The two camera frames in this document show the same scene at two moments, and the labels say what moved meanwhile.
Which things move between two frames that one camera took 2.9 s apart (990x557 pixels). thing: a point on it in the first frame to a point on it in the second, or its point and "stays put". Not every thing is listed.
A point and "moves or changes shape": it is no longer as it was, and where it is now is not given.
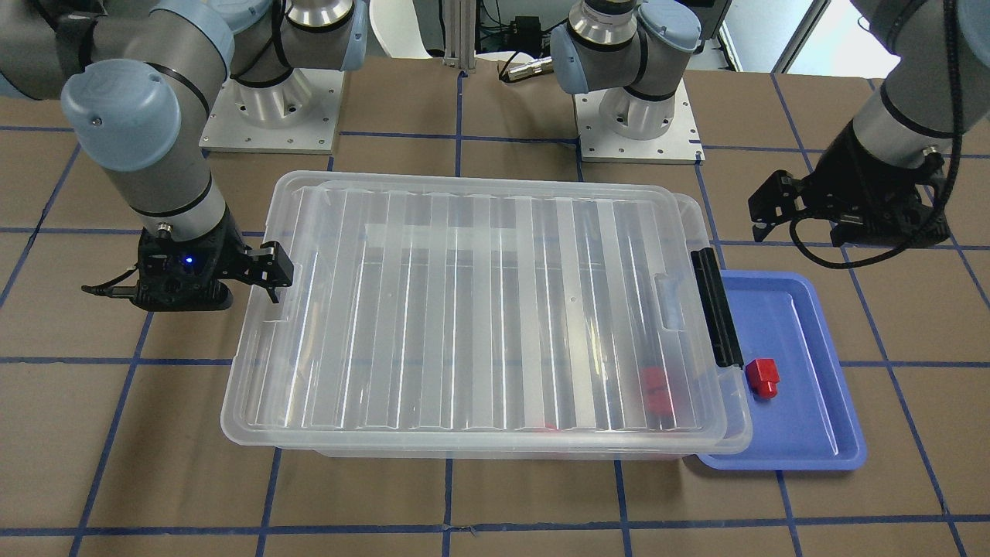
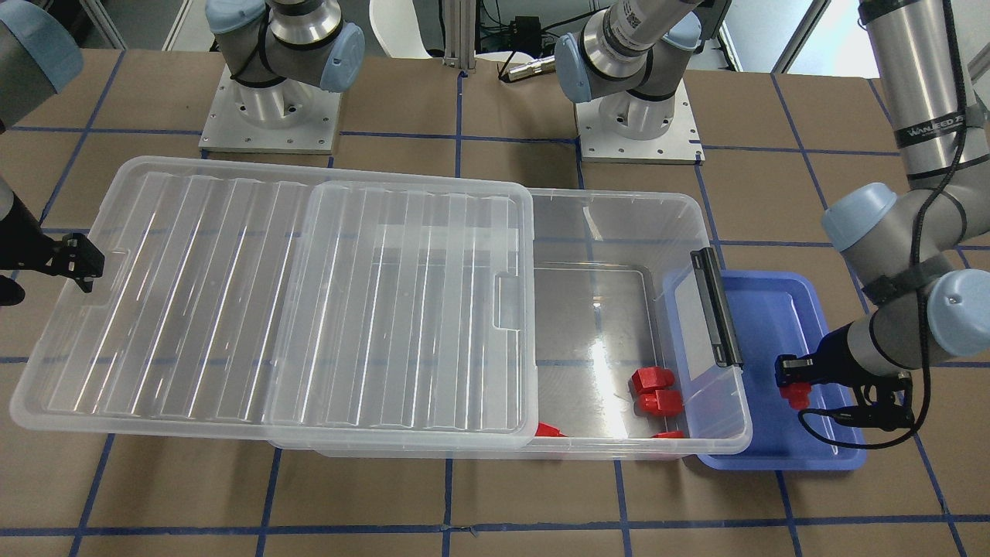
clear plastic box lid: (407, 312) moves or changes shape
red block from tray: (762, 377) to (797, 394)
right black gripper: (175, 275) to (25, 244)
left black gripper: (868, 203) to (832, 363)
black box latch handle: (717, 316) stays put
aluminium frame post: (459, 33) stays put
